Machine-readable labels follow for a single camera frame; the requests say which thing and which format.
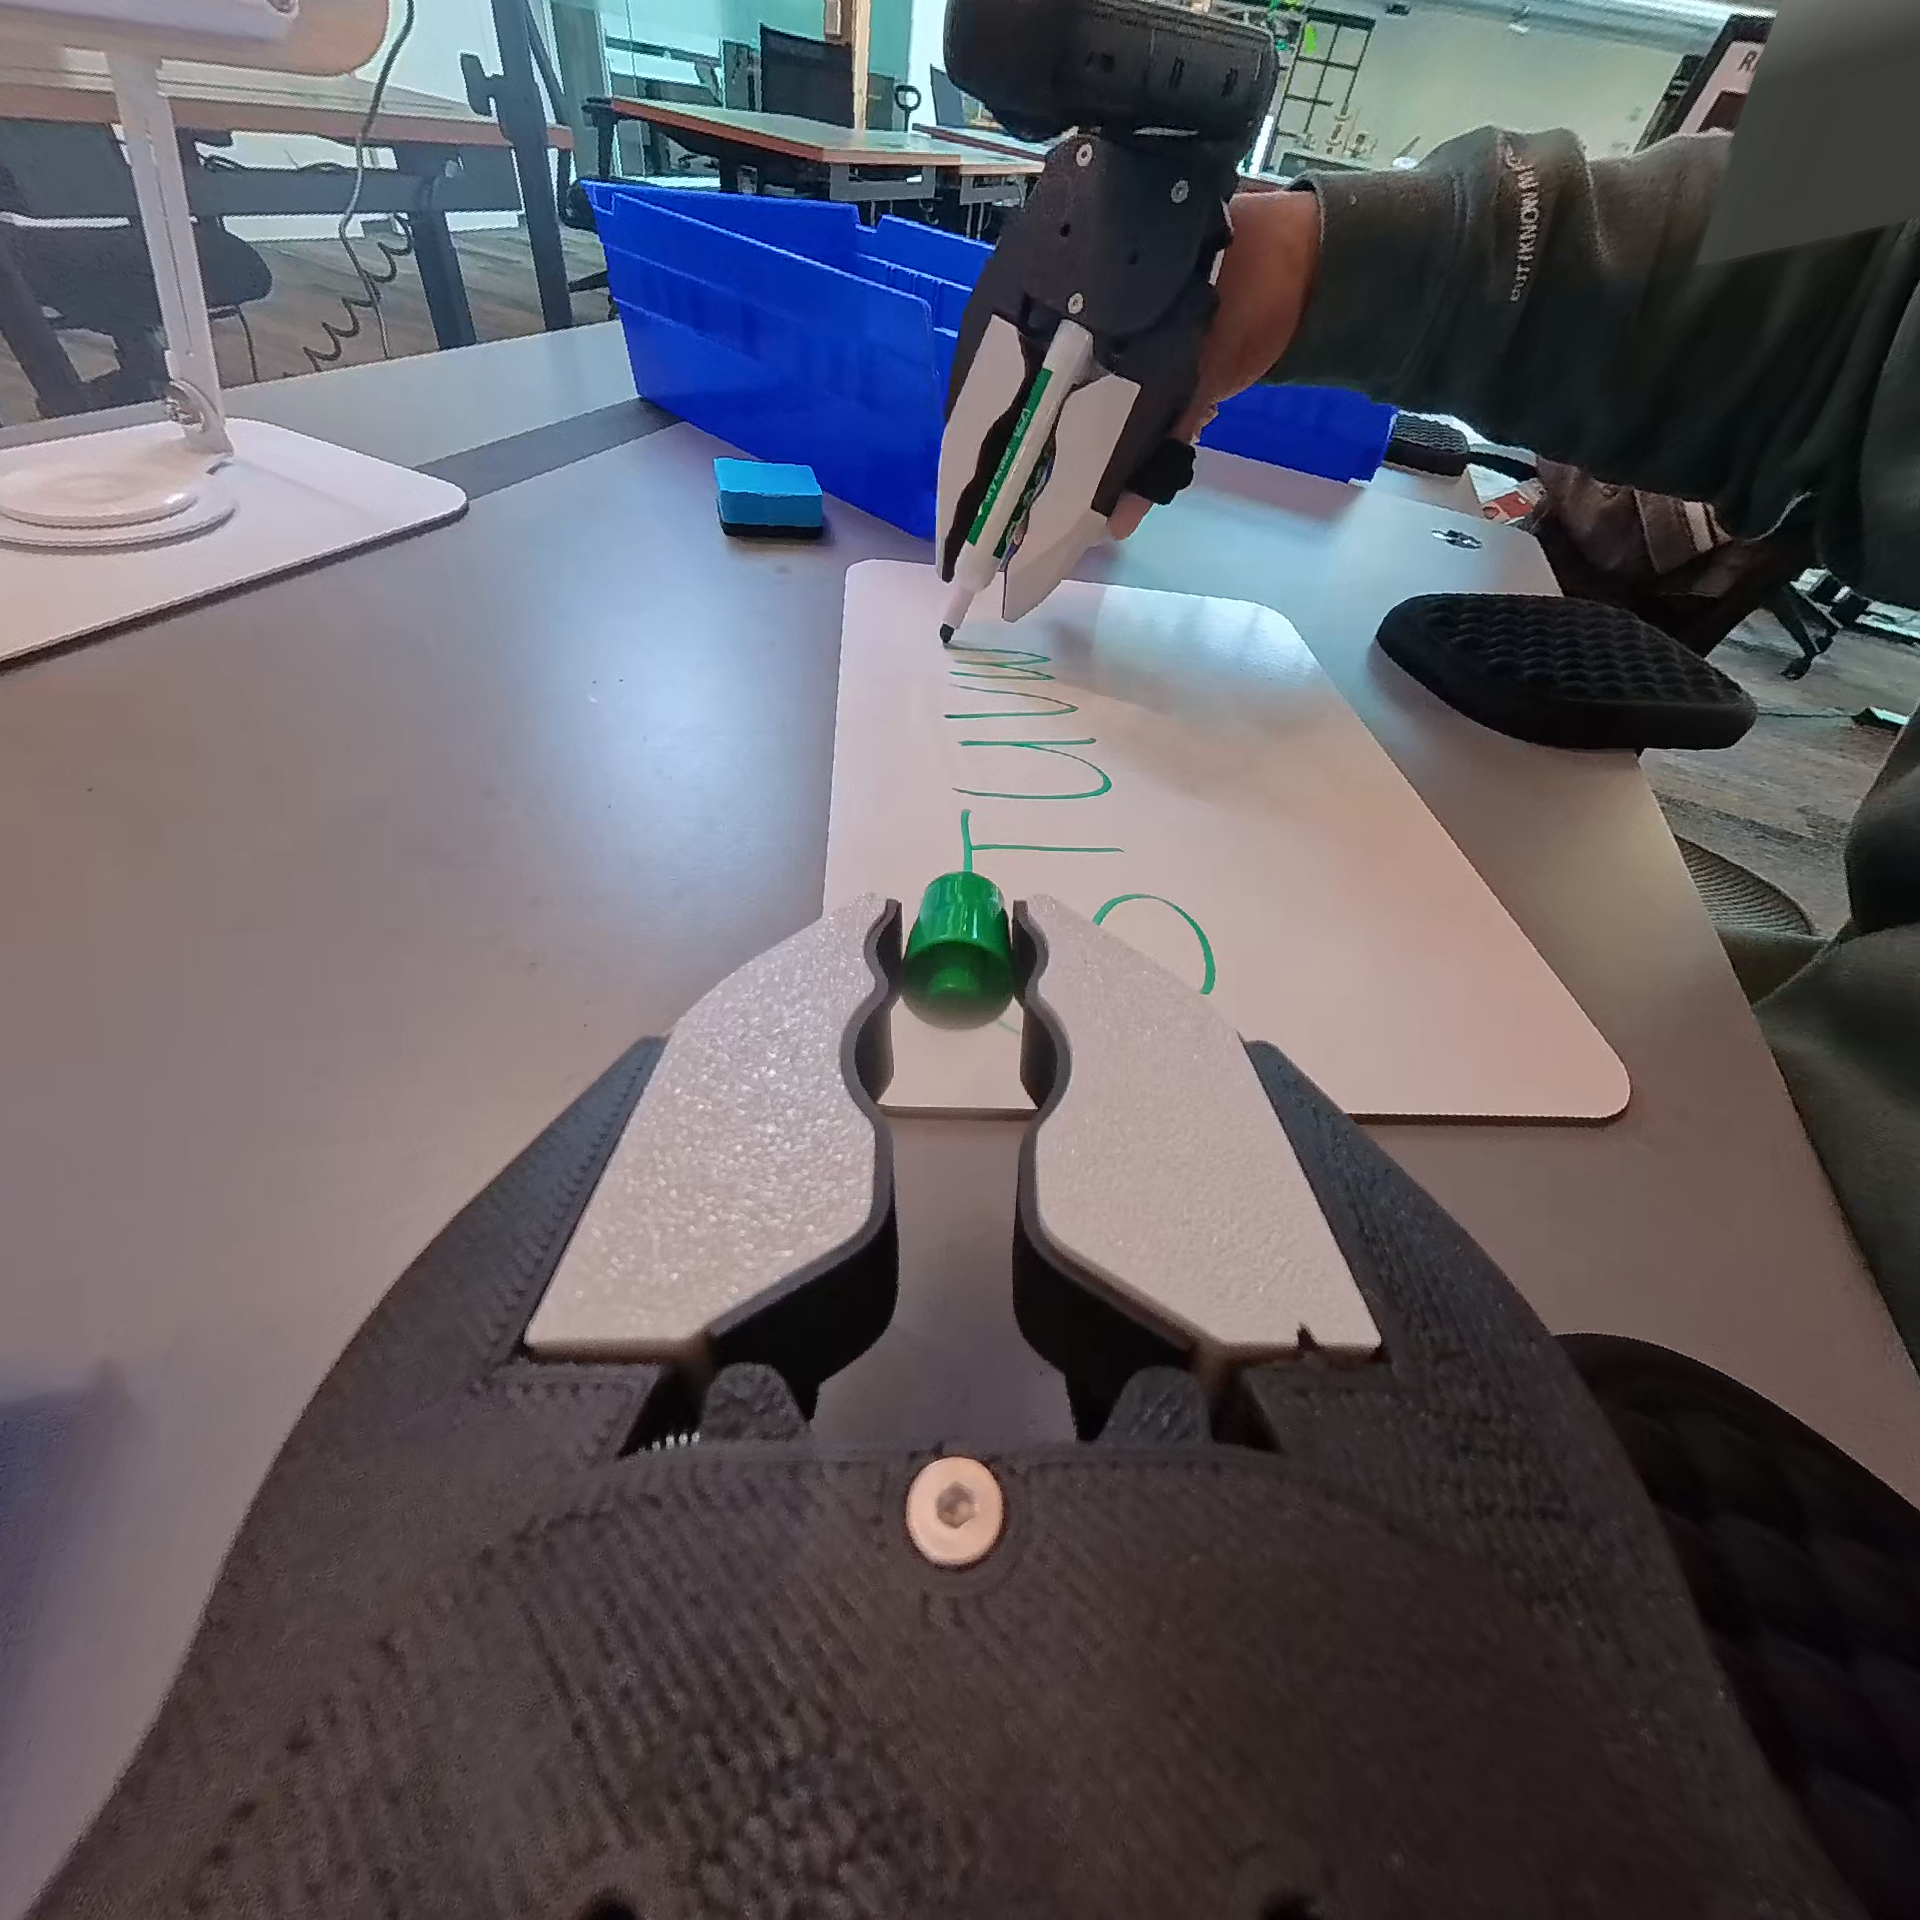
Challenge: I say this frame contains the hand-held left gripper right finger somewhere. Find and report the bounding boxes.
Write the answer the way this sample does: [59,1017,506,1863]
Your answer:
[1016,903,1387,1378]

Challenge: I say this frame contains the small blue storage bin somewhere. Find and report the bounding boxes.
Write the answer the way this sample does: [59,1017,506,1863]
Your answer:
[1196,373,1405,488]

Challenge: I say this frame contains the black mesh chair armrest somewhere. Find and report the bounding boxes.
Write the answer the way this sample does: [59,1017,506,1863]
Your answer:
[1372,586,1762,758]
[1556,1334,1920,1920]

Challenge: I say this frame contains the small black object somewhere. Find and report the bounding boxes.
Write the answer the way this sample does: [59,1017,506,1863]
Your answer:
[1387,411,1545,483]

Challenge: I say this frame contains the person's green sweatshirt torso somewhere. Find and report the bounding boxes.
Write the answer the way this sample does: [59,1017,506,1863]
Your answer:
[1753,716,1920,1358]

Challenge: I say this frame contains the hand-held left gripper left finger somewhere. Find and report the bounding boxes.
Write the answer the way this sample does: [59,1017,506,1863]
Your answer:
[526,897,900,1373]

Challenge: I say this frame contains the blue whiteboard eraser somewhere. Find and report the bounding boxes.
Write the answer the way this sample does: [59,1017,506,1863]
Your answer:
[710,454,834,543]

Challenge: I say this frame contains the green whiteboard marker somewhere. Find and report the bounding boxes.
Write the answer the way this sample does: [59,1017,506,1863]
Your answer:
[934,324,1100,649]

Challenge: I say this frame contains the white stand with round base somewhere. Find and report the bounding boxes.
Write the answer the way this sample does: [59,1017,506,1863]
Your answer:
[0,40,247,553]

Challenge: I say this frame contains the green marker cap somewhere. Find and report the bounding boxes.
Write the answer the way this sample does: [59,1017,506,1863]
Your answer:
[893,868,1029,1026]

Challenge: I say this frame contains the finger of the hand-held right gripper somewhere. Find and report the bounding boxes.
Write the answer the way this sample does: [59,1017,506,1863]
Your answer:
[934,321,1058,593]
[999,373,1166,627]

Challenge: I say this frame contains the black office chair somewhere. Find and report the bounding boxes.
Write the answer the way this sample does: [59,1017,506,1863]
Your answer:
[0,183,276,427]

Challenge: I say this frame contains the black metal table leg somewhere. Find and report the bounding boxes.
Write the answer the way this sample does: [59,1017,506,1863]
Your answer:
[488,0,592,338]

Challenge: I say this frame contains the wooden desk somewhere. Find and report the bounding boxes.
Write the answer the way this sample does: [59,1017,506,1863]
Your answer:
[579,91,1047,215]

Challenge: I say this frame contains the white paper sign board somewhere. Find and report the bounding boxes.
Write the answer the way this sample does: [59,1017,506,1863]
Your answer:
[0,0,396,81]

